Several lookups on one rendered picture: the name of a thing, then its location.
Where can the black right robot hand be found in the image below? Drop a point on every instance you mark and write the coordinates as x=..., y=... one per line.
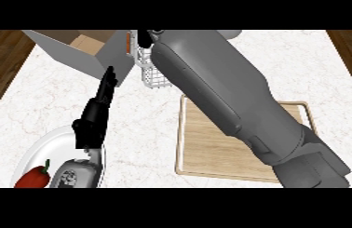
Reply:
x=146, y=39

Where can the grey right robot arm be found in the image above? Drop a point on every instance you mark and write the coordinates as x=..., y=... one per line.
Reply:
x=230, y=98

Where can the wooden tray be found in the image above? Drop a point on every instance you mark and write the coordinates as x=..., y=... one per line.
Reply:
x=211, y=148

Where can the grey open cardboard box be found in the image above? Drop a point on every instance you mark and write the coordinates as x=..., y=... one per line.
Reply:
x=93, y=55

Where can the grey round object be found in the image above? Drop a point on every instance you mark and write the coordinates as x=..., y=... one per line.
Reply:
x=232, y=33

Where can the white round plate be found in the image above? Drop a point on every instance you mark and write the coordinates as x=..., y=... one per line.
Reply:
x=47, y=154

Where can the red bell pepper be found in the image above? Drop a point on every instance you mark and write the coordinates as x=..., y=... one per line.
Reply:
x=35, y=177

